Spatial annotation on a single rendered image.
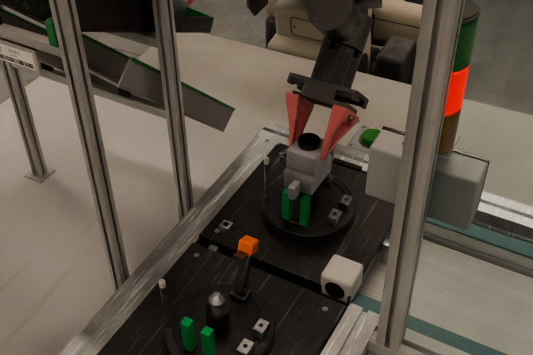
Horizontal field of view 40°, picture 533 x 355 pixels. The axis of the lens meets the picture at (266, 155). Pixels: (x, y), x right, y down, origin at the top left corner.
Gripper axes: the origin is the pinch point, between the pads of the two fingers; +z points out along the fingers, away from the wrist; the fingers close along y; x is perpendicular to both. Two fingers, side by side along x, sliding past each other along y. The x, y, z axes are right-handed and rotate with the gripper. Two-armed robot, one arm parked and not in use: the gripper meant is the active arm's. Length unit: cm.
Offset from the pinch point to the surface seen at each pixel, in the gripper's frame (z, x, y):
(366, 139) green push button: -5.5, 24.7, 0.2
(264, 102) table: -8, 43, -28
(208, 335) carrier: 24.5, -16.2, 1.4
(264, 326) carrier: 22.5, -9.0, 5.1
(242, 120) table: -2.9, 37.6, -28.8
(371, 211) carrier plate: 5.4, 13.8, 7.6
